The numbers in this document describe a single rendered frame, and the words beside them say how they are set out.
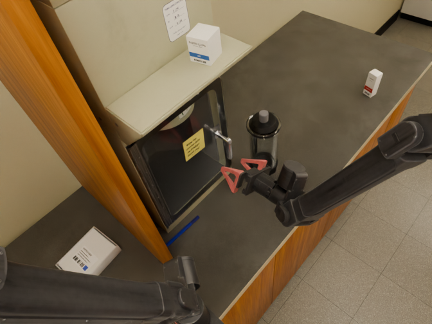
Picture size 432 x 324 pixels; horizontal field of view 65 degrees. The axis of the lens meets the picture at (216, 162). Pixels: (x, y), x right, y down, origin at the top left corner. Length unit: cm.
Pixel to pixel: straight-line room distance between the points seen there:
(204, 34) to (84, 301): 51
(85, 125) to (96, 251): 64
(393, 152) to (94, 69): 52
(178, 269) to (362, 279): 156
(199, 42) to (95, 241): 73
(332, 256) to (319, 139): 96
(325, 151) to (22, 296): 110
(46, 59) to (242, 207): 82
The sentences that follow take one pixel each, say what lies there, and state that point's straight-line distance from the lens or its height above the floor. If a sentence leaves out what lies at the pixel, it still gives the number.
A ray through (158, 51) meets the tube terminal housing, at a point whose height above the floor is 155.
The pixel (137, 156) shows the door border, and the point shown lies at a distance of 81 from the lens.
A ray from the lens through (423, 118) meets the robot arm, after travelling 60.
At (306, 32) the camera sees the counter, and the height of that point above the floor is 94.
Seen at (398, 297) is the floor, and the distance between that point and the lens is 215.
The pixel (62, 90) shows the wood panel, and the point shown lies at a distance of 54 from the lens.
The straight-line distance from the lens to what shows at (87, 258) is 116.
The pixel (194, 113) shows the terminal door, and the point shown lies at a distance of 88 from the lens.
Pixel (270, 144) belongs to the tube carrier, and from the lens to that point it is 109.
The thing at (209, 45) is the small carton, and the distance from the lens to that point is 71.
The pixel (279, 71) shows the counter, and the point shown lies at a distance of 163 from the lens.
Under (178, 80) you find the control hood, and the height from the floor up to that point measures 151.
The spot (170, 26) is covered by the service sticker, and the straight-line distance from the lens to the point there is 74.
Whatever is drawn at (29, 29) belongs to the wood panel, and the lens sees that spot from 49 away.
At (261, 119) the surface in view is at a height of 119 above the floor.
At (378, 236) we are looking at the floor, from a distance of 225.
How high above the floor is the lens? 195
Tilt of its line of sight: 52 degrees down
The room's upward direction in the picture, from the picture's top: 10 degrees counter-clockwise
